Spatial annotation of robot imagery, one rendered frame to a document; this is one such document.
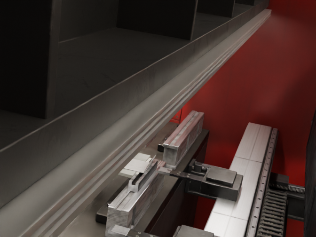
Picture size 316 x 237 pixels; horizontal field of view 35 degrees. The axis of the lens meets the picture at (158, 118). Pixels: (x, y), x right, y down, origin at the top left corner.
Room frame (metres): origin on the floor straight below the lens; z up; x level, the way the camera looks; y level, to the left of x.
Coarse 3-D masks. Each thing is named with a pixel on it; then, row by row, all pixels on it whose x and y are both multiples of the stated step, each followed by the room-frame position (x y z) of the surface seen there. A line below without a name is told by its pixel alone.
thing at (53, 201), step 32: (192, 64) 0.76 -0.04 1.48; (160, 96) 0.55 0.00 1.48; (192, 96) 0.66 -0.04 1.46; (128, 128) 0.43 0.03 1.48; (160, 128) 0.51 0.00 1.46; (64, 160) 0.34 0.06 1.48; (96, 160) 0.35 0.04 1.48; (128, 160) 0.41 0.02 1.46; (32, 192) 0.28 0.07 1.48; (64, 192) 0.29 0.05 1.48; (96, 192) 0.34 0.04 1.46; (0, 224) 0.24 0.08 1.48; (32, 224) 0.25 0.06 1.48; (64, 224) 0.29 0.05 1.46
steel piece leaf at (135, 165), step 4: (132, 160) 1.48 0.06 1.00; (136, 160) 1.48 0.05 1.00; (140, 160) 1.49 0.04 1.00; (128, 164) 1.44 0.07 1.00; (132, 164) 1.45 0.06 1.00; (136, 164) 1.45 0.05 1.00; (140, 164) 1.46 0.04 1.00; (144, 164) 1.46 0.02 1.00; (124, 168) 1.41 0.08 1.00; (128, 168) 1.41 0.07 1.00; (132, 168) 1.42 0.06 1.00; (136, 168) 1.42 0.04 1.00; (140, 168) 1.42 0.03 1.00; (144, 168) 1.43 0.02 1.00; (140, 172) 1.40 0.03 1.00
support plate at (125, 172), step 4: (136, 156) 1.52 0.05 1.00; (140, 156) 1.53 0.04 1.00; (144, 156) 1.53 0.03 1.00; (148, 156) 1.54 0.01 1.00; (144, 160) 1.50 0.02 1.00; (120, 172) 1.38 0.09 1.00; (124, 172) 1.39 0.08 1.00; (128, 172) 1.39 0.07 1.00; (132, 172) 1.39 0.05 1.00; (128, 176) 1.37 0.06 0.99; (132, 176) 1.37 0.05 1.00
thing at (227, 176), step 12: (168, 168) 1.45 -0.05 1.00; (216, 168) 1.43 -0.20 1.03; (192, 180) 1.39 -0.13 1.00; (204, 180) 1.36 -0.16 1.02; (216, 180) 1.35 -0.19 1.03; (228, 180) 1.35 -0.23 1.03; (240, 180) 1.39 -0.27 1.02; (204, 192) 1.34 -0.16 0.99; (216, 192) 1.33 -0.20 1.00; (228, 192) 1.33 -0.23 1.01
